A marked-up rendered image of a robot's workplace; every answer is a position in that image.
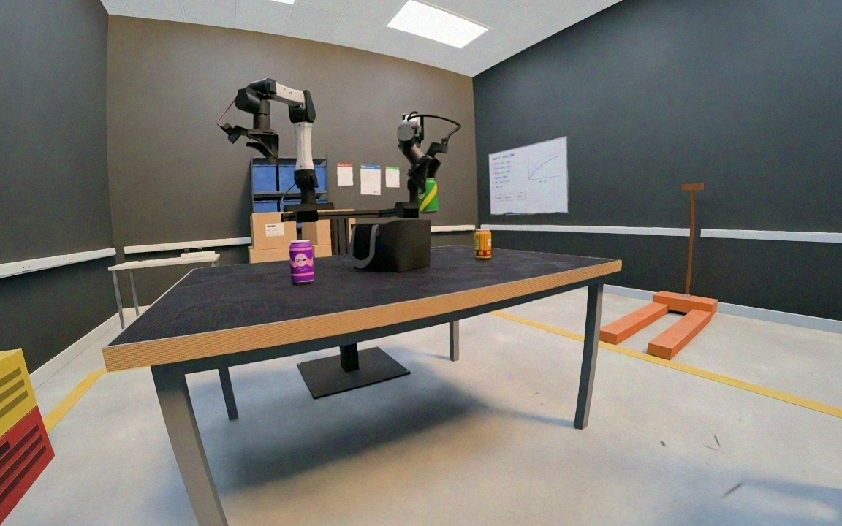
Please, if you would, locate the green and yellow drink can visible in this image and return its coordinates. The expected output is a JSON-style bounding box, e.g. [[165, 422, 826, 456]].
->
[[417, 178, 437, 214]]

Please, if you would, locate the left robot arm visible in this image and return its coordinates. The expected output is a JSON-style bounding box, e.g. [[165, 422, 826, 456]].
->
[[395, 114, 447, 205]]

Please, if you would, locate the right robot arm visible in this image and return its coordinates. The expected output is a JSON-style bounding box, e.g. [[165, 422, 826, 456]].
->
[[223, 78, 333, 207]]

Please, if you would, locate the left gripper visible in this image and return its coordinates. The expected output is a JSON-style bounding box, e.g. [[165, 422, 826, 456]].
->
[[405, 147, 441, 193]]

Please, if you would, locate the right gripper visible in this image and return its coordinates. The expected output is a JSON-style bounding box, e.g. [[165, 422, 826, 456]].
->
[[246, 114, 279, 164]]

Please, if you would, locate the orange striped drink can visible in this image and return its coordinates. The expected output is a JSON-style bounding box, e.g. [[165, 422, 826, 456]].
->
[[475, 229, 491, 260]]

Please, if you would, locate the purple drink can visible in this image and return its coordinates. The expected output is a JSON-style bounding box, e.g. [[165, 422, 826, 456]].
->
[[289, 240, 314, 284]]

